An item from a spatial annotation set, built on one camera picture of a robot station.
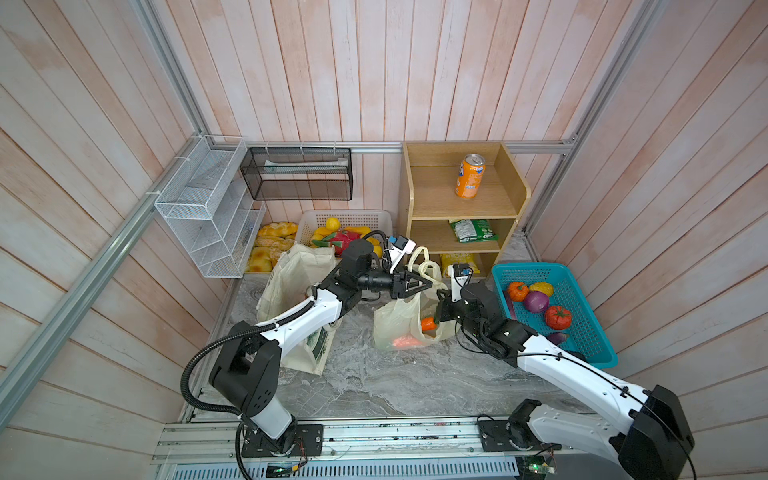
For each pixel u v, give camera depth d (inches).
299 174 41.6
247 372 17.3
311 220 44.8
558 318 35.1
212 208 28.9
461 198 33.6
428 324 33.9
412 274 27.4
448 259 42.0
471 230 36.5
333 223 43.9
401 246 26.5
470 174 30.7
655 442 15.1
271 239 43.9
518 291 37.5
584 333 33.9
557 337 34.9
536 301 36.5
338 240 41.9
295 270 34.4
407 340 33.9
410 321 30.6
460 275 26.9
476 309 23.1
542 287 38.6
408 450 28.8
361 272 25.4
